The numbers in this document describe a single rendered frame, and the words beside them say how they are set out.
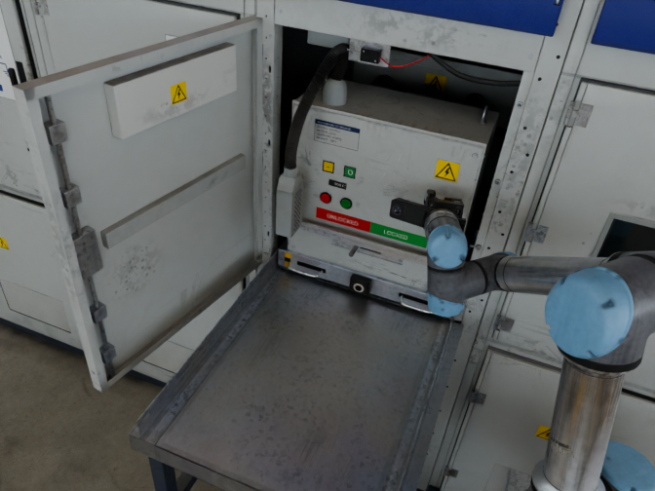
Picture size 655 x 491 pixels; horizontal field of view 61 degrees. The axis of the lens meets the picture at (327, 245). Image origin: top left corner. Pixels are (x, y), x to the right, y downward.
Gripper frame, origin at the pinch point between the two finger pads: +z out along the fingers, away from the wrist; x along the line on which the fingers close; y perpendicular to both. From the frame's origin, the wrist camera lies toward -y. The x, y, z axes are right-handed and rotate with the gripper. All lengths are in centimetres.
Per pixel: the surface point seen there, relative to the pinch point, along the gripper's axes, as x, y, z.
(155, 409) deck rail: -45, -55, -38
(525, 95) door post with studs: 28.0, 16.2, -9.8
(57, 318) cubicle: -89, -138, 62
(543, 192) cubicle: 7.4, 25.0, -9.1
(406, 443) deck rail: -48, 1, -34
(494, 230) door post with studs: -5.3, 17.9, -1.8
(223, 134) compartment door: 10, -52, 1
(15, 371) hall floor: -113, -154, 53
